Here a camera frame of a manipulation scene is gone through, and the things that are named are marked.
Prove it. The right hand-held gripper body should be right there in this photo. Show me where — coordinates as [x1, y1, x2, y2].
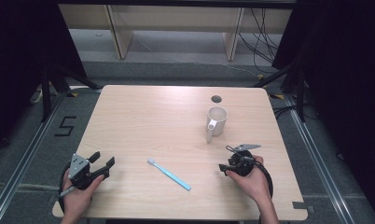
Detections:
[227, 143, 262, 177]

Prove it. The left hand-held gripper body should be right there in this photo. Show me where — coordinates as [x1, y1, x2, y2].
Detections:
[67, 153, 111, 191]

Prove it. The white cup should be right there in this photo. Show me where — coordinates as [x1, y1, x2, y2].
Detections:
[205, 105, 229, 144]

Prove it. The light blue toothbrush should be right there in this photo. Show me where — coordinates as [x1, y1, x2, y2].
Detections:
[146, 158, 192, 192]

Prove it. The person's right hand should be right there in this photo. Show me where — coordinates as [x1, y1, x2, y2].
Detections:
[226, 156, 272, 203]

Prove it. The person's left hand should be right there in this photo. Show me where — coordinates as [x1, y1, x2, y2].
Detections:
[62, 169, 105, 217]

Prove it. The black metal stand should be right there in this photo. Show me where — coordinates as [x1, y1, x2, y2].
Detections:
[252, 59, 309, 123]
[40, 62, 104, 123]

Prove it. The dark curtain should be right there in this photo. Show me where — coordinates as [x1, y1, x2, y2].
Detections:
[0, 0, 88, 157]
[271, 0, 375, 223]

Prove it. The light wooden shelf unit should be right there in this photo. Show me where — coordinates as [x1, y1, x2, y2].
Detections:
[58, 4, 293, 62]

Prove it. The grey cable plug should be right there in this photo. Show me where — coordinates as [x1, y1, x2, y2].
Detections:
[58, 186, 76, 198]

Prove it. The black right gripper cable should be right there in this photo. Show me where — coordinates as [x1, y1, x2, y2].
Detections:
[252, 160, 274, 200]

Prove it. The metal floor rail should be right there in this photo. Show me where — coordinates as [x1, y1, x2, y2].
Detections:
[0, 90, 69, 224]
[283, 92, 358, 224]

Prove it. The thick white cable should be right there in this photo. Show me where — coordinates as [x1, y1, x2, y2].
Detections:
[29, 88, 44, 105]

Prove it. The bundle of black cables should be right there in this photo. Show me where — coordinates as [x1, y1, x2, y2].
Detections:
[238, 8, 283, 75]

